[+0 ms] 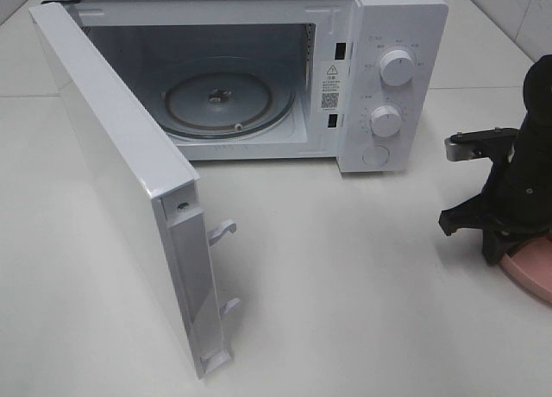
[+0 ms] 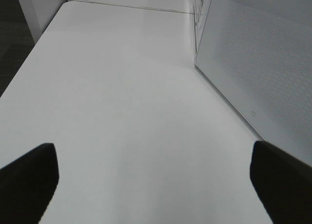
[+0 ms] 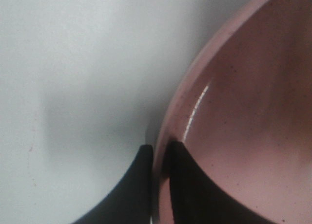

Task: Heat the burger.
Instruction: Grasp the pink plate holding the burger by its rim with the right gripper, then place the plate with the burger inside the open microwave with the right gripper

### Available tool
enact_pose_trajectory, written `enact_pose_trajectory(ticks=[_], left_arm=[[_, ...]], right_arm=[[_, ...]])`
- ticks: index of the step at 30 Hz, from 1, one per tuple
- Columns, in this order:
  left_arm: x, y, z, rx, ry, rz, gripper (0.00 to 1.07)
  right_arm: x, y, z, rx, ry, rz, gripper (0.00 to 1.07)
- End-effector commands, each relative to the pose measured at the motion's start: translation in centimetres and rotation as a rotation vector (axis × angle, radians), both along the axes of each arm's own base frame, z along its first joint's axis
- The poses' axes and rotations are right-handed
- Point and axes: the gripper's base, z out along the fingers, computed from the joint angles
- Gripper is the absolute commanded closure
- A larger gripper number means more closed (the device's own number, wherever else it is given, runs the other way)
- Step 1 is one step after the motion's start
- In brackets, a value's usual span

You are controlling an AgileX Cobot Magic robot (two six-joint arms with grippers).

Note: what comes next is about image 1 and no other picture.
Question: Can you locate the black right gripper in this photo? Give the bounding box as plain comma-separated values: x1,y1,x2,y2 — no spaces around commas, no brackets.
438,125,551,266

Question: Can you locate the pink round plate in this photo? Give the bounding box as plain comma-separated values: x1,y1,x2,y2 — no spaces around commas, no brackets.
500,235,551,305

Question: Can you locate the round door release button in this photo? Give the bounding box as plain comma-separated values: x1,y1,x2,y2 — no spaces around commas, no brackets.
362,145,390,171

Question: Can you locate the white microwave door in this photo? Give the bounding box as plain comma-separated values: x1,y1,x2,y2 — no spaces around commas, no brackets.
30,3,238,377

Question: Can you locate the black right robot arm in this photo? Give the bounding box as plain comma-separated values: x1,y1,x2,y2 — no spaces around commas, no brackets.
438,55,551,265

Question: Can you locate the lower white timer knob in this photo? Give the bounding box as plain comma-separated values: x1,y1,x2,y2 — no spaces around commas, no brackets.
370,104,403,138

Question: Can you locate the upper white power knob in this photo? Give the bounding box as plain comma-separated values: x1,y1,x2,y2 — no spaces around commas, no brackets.
379,47,415,86

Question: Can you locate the white microwave oven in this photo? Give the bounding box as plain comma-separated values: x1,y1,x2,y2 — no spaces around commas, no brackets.
39,0,449,173

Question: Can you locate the glass microwave turntable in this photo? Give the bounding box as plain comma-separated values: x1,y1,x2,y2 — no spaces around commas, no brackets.
158,56,295,141

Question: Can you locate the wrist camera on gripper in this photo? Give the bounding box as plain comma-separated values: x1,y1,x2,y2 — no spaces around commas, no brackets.
444,128,518,162

